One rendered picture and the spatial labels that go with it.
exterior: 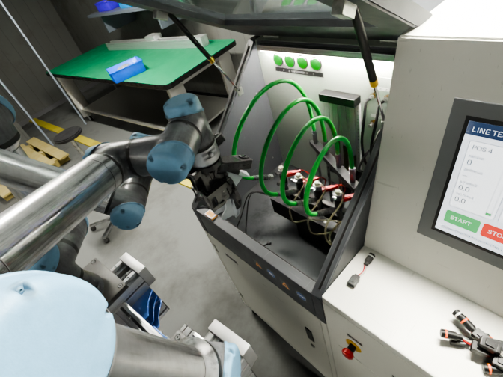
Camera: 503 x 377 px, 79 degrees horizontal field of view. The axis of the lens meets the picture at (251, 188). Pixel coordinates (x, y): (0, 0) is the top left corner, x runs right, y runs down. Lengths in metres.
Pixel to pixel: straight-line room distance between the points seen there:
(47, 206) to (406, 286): 0.84
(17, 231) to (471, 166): 0.79
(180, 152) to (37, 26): 6.89
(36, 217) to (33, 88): 6.84
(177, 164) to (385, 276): 0.67
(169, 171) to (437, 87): 0.56
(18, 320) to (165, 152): 0.34
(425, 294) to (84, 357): 0.82
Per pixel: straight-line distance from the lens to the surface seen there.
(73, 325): 0.29
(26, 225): 0.47
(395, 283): 0.96
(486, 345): 0.88
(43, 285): 0.28
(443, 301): 0.96
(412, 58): 0.77
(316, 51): 1.11
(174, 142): 0.55
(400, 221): 0.91
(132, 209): 0.79
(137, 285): 1.21
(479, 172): 0.78
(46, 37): 7.40
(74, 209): 0.51
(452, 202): 0.83
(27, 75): 7.27
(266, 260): 1.07
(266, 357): 1.95
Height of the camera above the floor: 1.81
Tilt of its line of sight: 40 degrees down
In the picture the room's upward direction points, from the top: 19 degrees counter-clockwise
